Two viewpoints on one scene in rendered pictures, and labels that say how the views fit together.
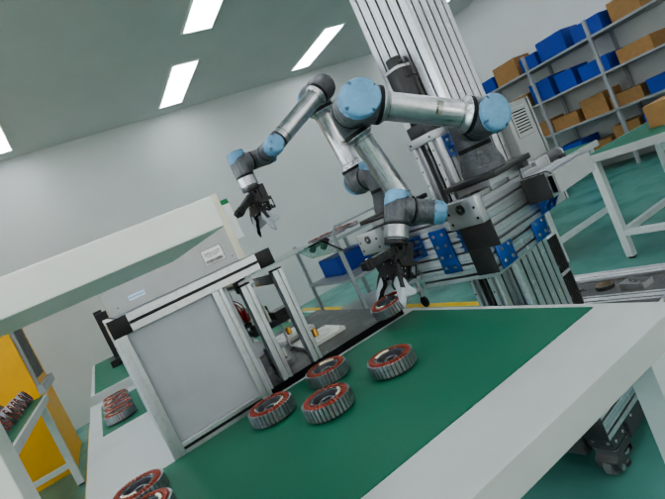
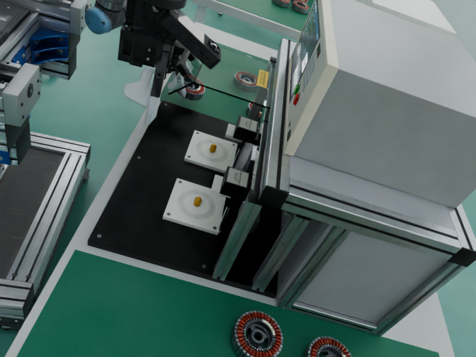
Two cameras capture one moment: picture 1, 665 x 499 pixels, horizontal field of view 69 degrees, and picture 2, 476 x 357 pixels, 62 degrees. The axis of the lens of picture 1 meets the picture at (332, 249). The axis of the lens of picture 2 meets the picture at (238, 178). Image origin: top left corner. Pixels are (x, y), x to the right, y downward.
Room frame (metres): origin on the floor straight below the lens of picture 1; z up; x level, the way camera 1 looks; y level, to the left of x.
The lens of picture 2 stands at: (2.45, 0.59, 1.58)
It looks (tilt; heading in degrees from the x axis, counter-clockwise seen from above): 41 degrees down; 199
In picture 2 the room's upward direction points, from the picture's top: 23 degrees clockwise
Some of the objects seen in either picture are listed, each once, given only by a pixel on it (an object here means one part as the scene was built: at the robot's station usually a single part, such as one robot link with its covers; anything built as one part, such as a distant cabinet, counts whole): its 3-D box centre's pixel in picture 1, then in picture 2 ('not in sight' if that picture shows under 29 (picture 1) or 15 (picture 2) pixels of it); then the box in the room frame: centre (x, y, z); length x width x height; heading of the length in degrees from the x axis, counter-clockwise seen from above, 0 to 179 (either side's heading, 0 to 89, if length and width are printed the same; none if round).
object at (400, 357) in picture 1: (391, 360); not in sight; (1.07, -0.02, 0.77); 0.11 x 0.11 x 0.04
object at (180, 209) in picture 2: (290, 335); (196, 205); (1.78, 0.27, 0.78); 0.15 x 0.15 x 0.01; 27
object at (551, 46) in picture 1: (558, 44); not in sight; (6.94, -4.14, 1.92); 0.42 x 0.42 x 0.28; 28
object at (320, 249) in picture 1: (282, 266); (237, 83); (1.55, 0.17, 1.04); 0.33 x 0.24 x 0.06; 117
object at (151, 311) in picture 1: (177, 295); (355, 127); (1.52, 0.51, 1.09); 0.68 x 0.44 x 0.05; 27
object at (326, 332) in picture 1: (317, 337); (212, 151); (1.56, 0.17, 0.78); 0.15 x 0.15 x 0.01; 27
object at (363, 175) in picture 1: (375, 171); not in sight; (2.08, -0.30, 1.20); 0.13 x 0.12 x 0.14; 27
